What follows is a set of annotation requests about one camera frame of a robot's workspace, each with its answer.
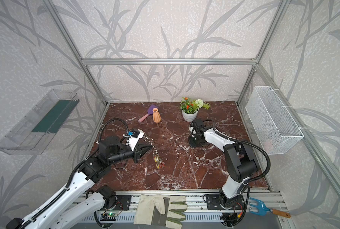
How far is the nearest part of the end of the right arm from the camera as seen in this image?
0.69 m

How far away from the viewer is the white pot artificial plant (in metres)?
0.99

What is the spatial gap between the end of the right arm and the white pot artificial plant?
172mm
